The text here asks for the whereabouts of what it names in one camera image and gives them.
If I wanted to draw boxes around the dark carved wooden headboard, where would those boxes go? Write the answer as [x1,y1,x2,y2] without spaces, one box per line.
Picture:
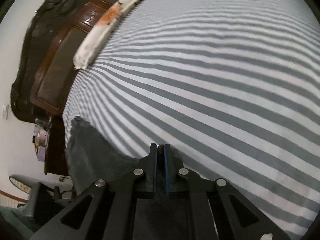
[10,0,117,123]

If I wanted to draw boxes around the grey white striped bed sheet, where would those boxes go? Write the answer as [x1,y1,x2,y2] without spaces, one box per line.
[63,0,319,239]

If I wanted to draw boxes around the dark grey denim pants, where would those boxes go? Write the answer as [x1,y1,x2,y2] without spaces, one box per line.
[64,115,190,240]

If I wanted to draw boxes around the cluttered bedside table items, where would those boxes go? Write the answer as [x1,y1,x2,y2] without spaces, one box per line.
[32,116,52,162]

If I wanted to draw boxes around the floral white orange pillow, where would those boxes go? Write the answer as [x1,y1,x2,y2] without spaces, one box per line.
[73,0,142,69]

